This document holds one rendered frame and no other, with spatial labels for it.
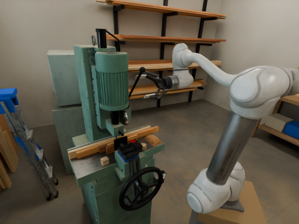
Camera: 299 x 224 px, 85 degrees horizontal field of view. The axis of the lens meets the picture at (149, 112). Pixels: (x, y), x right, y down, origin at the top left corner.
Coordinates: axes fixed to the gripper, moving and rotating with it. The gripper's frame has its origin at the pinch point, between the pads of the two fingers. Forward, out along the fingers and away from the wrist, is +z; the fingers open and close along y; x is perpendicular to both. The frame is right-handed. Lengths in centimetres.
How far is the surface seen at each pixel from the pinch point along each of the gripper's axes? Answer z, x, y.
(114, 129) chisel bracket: 16.6, -22.2, -14.4
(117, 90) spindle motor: 15.3, -0.6, 0.4
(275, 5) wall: -319, 16, 114
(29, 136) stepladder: 66, -95, 21
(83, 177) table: 40, -27, -34
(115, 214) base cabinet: 24, -60, -63
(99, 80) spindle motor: 22.3, -1.3, 8.2
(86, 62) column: 23.3, -9.4, 27.3
